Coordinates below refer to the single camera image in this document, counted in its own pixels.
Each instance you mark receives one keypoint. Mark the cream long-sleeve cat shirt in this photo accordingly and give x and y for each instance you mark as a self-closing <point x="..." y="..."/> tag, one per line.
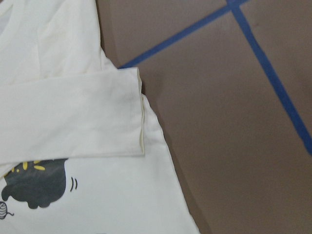
<point x="81" y="150"/>

